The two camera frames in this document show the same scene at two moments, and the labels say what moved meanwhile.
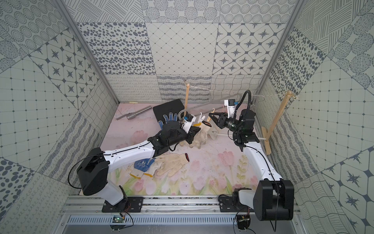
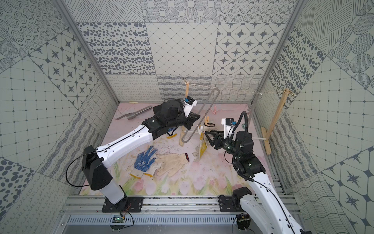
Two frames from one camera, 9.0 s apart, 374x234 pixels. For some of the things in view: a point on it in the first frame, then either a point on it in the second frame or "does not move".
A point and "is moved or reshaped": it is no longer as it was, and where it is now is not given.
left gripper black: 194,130 -> 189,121
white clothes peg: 200,120 is moved or reshaped
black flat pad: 175,107 does not move
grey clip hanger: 210,102 -> 198,126
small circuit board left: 117,219 does not move
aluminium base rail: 201,205 does not move
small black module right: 243,221 does not move
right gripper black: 221,120 -> 219,139
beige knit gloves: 171,163 does not move
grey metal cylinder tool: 131,115 does not move
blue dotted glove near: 146,165 does not move
